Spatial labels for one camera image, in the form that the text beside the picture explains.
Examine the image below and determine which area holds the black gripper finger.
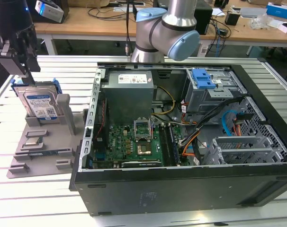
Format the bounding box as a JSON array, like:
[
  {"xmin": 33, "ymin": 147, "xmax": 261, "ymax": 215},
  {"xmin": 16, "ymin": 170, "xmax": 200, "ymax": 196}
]
[{"xmin": 14, "ymin": 29, "xmax": 41, "ymax": 84}]

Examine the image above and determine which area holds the hard disk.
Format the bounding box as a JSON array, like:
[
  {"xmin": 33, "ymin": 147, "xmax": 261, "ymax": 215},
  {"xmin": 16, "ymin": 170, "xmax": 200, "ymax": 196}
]
[{"xmin": 10, "ymin": 78, "xmax": 63, "ymax": 123}]

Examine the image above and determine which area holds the blue wire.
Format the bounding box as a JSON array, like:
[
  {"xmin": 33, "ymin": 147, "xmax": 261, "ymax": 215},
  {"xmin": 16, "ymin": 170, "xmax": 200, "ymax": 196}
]
[{"xmin": 221, "ymin": 109, "xmax": 253, "ymax": 138}]

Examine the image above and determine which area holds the grey metal disk bay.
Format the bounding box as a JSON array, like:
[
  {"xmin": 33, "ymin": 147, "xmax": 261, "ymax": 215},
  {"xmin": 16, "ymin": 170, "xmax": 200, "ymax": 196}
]
[{"xmin": 201, "ymin": 136, "xmax": 287, "ymax": 166}]

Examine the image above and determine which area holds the white device with blue end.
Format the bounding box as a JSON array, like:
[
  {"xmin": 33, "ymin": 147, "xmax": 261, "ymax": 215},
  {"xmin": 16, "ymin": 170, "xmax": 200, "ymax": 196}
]
[{"xmin": 34, "ymin": 0, "xmax": 64, "ymax": 24}]

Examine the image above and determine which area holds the wooden desk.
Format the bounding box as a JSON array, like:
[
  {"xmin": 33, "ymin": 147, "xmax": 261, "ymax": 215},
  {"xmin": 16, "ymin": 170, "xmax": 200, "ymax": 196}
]
[{"xmin": 0, "ymin": 0, "xmax": 287, "ymax": 56}]

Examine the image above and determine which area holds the silver CPU chip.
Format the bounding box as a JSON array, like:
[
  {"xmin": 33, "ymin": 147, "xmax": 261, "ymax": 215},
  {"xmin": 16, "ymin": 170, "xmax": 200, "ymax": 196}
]
[{"xmin": 24, "ymin": 137, "xmax": 44, "ymax": 147}]

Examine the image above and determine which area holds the grey plastic parts rack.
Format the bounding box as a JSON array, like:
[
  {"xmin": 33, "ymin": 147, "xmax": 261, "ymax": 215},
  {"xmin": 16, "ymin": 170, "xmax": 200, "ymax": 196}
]
[{"xmin": 6, "ymin": 93, "xmax": 90, "ymax": 180}]

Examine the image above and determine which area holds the loose RAM stick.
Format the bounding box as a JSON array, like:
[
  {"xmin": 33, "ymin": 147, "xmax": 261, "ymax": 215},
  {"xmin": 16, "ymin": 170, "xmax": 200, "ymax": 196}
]
[{"xmin": 27, "ymin": 150, "xmax": 60, "ymax": 157}]

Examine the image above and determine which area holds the white keyboard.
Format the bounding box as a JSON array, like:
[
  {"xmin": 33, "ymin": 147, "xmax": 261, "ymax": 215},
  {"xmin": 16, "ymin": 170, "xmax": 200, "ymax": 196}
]
[{"xmin": 113, "ymin": 6, "xmax": 152, "ymax": 14}]

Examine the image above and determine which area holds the black case fan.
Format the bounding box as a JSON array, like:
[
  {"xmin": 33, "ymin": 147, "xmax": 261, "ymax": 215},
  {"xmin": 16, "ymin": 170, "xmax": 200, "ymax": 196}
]
[{"xmin": 94, "ymin": 98, "xmax": 109, "ymax": 144}]

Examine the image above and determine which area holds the grey power supply box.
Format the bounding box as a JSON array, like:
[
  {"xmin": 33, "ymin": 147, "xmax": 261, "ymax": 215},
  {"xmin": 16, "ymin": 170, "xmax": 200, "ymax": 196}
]
[{"xmin": 100, "ymin": 70, "xmax": 155, "ymax": 119}]

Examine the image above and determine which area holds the green motherboard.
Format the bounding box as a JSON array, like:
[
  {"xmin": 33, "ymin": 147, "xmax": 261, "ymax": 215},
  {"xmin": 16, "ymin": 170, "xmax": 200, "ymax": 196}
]
[{"xmin": 92, "ymin": 122, "xmax": 189, "ymax": 169}]

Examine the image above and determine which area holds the CPU socket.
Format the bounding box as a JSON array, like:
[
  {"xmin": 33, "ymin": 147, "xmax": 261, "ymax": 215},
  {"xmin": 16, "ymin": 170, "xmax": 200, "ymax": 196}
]
[{"xmin": 135, "ymin": 141, "xmax": 155, "ymax": 157}]

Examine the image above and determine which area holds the black graphics card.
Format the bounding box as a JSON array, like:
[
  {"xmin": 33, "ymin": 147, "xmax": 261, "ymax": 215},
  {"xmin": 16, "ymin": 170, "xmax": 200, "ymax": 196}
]
[{"xmin": 121, "ymin": 160, "xmax": 162, "ymax": 169}]

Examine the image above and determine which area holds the installed black RAM stick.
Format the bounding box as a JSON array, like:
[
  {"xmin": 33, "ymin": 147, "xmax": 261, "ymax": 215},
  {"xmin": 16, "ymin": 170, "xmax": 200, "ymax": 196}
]
[{"xmin": 168, "ymin": 124, "xmax": 182, "ymax": 166}]

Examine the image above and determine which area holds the black computer tower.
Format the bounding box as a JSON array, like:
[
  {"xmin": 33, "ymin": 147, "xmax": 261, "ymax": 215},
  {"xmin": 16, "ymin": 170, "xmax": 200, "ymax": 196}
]
[{"xmin": 193, "ymin": 4, "xmax": 214, "ymax": 36}]

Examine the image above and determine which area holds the grey metal drive cage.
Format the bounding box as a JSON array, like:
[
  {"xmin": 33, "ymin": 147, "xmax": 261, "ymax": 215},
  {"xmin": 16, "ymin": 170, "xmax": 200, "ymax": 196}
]
[{"xmin": 185, "ymin": 68, "xmax": 248, "ymax": 114}]

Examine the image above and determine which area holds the black open PC case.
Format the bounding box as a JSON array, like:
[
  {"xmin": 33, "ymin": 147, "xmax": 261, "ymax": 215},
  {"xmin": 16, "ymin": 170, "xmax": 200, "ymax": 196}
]
[{"xmin": 69, "ymin": 61, "xmax": 287, "ymax": 217}]

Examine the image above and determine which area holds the small black container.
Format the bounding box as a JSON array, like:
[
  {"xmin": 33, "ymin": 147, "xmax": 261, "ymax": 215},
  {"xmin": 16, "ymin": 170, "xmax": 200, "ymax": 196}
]
[{"xmin": 224, "ymin": 11, "xmax": 241, "ymax": 26}]

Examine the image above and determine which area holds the grey flat box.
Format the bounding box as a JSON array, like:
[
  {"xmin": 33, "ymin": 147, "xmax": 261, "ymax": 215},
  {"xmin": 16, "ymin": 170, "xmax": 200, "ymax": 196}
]
[{"xmin": 230, "ymin": 6, "xmax": 269, "ymax": 18}]

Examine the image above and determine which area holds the clear plastic bag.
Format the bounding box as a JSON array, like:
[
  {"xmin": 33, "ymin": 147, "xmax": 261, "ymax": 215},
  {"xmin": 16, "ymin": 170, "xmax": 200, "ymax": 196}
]
[{"xmin": 249, "ymin": 13, "xmax": 280, "ymax": 30}]

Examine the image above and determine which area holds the blue cardboard box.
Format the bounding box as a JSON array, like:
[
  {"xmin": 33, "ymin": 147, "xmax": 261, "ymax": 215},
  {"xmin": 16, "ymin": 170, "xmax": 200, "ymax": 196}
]
[{"xmin": 266, "ymin": 1, "xmax": 287, "ymax": 21}]

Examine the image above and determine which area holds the small white open box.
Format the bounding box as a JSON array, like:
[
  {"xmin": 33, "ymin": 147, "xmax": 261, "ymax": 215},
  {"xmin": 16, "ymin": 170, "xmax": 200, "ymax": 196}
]
[{"xmin": 278, "ymin": 20, "xmax": 287, "ymax": 35}]

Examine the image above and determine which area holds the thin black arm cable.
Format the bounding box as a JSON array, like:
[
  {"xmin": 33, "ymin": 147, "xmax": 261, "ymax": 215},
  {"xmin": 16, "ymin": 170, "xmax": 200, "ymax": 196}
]
[{"xmin": 124, "ymin": 0, "xmax": 133, "ymax": 56}]

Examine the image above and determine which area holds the red black twisted wire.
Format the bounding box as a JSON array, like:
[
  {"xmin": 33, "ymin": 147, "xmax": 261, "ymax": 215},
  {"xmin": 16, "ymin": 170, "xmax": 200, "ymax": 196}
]
[{"xmin": 97, "ymin": 99, "xmax": 108, "ymax": 140}]

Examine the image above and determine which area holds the metal socket cover frame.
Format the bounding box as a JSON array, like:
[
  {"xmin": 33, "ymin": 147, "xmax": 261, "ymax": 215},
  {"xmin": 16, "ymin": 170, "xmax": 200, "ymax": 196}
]
[{"xmin": 133, "ymin": 117, "xmax": 152, "ymax": 142}]

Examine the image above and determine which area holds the yellow wire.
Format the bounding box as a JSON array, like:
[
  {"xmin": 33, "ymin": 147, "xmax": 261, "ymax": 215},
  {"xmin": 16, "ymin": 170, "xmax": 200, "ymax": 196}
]
[{"xmin": 155, "ymin": 86, "xmax": 176, "ymax": 116}]

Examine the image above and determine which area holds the red wire with white label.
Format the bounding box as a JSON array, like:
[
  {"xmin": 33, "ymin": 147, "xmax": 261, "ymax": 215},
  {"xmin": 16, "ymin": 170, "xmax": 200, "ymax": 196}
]
[{"xmin": 180, "ymin": 100, "xmax": 197, "ymax": 126}]

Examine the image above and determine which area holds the grey wire bundle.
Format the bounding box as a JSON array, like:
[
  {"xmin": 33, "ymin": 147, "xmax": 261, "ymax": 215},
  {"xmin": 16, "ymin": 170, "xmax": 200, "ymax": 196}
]
[{"xmin": 151, "ymin": 114, "xmax": 190, "ymax": 125}]

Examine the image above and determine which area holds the blue plastic bay bracket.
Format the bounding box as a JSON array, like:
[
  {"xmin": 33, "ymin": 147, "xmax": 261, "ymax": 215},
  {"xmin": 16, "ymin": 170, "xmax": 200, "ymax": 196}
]
[{"xmin": 191, "ymin": 68, "xmax": 217, "ymax": 90}]

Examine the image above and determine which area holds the orange wire bundle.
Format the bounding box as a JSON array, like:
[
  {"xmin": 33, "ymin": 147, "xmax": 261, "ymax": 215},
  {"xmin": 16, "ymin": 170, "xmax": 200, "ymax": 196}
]
[{"xmin": 180, "ymin": 144, "xmax": 197, "ymax": 158}]

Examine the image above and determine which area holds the black cable bundle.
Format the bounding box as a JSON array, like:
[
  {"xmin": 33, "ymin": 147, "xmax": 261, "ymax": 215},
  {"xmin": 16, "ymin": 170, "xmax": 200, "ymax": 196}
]
[{"xmin": 178, "ymin": 96, "xmax": 251, "ymax": 152}]

